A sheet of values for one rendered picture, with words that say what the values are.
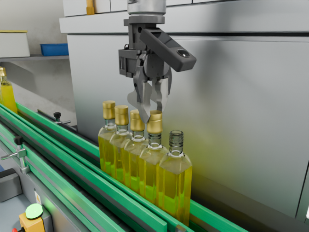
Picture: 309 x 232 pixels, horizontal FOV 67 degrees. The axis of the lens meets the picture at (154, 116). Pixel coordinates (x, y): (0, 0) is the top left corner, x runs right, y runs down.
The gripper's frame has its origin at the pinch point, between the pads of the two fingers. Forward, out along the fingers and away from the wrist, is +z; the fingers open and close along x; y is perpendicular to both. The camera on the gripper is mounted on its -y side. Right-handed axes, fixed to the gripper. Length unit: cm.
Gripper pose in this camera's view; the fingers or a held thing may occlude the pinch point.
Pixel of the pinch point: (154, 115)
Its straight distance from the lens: 51.1
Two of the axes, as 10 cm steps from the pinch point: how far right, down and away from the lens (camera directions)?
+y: -7.1, -2.3, 6.6
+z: 0.0, 9.4, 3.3
